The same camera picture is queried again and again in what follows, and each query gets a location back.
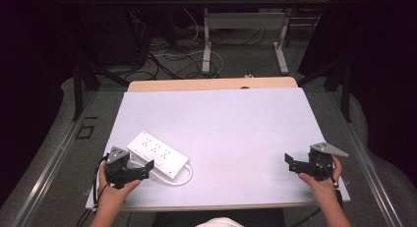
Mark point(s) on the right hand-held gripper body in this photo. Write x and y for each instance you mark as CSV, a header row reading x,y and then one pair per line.
x,y
323,161

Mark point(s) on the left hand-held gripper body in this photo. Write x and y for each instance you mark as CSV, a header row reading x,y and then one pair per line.
x,y
115,163

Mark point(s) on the white power strip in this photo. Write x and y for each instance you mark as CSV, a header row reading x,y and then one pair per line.
x,y
157,151

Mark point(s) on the person's right hand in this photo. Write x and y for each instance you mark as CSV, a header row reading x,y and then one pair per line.
x,y
326,189

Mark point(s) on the person's left hand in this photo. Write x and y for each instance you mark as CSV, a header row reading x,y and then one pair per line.
x,y
113,196

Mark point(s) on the person's dark trousers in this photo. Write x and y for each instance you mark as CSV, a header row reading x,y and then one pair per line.
x,y
262,218

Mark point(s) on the pale lilac table mat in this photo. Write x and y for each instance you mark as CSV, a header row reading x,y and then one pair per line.
x,y
229,132

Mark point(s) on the black metal stand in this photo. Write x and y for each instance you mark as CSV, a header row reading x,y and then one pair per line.
x,y
345,89
78,89

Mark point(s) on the person's white shirt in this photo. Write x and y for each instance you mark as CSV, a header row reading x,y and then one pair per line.
x,y
220,222

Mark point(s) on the wooden table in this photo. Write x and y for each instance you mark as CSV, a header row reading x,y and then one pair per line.
x,y
203,84

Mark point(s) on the dark curtain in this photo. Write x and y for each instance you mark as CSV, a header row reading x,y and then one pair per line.
x,y
383,56
32,56

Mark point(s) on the white desk with metal legs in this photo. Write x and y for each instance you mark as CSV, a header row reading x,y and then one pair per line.
x,y
246,20

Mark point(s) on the black floor socket frame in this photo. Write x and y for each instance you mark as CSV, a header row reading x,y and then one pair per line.
x,y
85,132

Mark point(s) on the aluminium floor rail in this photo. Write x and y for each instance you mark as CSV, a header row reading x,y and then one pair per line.
x,y
367,168
49,168

